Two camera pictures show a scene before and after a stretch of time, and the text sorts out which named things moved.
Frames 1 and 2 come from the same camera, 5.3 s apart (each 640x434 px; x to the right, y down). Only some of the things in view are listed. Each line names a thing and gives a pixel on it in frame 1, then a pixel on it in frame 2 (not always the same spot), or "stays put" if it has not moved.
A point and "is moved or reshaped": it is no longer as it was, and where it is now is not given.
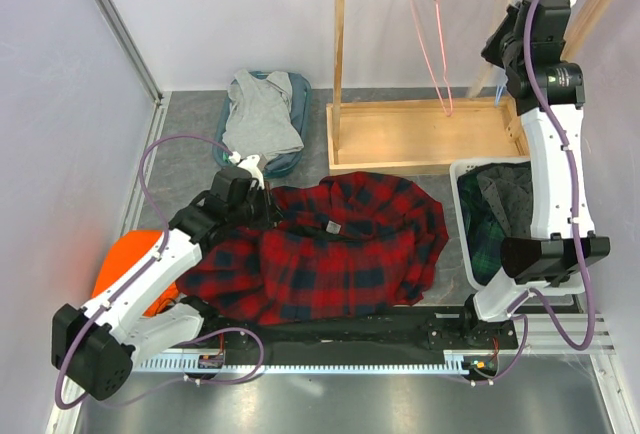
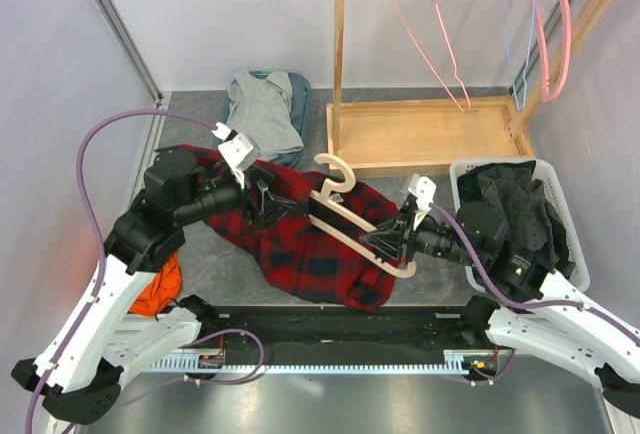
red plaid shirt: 339,245 is moved or reshaped
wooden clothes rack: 371,136 stays put
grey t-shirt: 260,118 stays put
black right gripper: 493,50 -> 396,234
